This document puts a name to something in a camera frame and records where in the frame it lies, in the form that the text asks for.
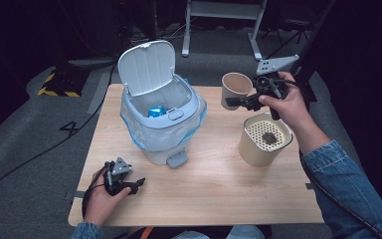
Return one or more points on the white pedal trash bin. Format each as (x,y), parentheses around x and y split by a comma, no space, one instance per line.
(146,68)

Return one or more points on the person's left hand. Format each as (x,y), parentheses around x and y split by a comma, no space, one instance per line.
(97,205)

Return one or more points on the black tripod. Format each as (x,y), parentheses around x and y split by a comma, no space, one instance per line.
(288,36)

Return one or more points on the white desk frame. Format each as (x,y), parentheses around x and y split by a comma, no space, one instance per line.
(224,10)

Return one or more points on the beige container with perforated strainer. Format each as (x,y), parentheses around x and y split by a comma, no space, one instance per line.
(255,154)

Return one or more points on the grey tape strip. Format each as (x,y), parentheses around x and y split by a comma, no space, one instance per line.
(97,94)

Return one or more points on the person's right hand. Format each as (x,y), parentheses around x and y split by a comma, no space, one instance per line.
(291,106)

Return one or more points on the blue snack packet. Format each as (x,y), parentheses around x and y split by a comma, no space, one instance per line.
(156,112)

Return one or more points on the person's legs in jeans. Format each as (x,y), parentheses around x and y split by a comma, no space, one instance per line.
(245,232)

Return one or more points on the beige paper cup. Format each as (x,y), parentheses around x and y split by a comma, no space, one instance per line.
(235,83)

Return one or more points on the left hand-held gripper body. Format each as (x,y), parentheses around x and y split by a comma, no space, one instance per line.
(116,181)

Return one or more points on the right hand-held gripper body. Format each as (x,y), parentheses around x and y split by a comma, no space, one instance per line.
(268,84)

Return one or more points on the food scraps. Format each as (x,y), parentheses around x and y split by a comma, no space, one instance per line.
(269,138)

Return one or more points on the small grey tape piece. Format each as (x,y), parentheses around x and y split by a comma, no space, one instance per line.
(309,186)
(79,194)

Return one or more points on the clear blue-edged bin liner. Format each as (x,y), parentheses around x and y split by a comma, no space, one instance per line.
(160,137)

